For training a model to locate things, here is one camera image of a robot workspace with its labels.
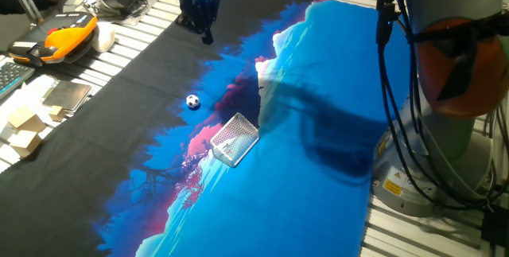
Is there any blue black landscape printed mat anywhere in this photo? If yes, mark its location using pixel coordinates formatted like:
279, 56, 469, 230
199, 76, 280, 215
0, 0, 410, 257

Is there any black computer keyboard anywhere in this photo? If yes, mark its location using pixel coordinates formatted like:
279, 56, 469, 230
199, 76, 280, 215
0, 61, 36, 101

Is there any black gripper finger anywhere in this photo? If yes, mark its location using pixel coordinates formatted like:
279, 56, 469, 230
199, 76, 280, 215
200, 8, 221, 46
175, 14, 208, 44

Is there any silver perforated metal goal basket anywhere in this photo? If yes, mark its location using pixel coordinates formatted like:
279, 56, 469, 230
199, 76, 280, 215
209, 111, 260, 169

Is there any large light wooden block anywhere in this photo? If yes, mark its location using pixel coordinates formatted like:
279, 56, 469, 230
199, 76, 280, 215
6, 105, 47, 134
8, 129, 43, 158

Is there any white paper sheet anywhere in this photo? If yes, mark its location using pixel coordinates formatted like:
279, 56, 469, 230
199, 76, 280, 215
0, 74, 60, 138

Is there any grey metal plate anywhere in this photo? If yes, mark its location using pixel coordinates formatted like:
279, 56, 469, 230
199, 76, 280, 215
42, 80, 93, 114

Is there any small light wooden block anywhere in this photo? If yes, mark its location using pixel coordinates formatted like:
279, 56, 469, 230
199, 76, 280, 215
48, 105, 67, 123

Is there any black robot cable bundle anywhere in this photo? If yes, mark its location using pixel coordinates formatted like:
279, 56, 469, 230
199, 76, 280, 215
375, 0, 509, 212

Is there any white rounded foam object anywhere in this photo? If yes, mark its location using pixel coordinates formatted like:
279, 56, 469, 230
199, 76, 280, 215
91, 24, 116, 54

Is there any black strap on arm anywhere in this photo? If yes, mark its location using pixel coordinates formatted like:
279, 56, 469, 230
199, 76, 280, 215
409, 12, 509, 103

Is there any orange black teach pendant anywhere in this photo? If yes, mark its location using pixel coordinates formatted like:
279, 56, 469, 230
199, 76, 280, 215
6, 11, 99, 67

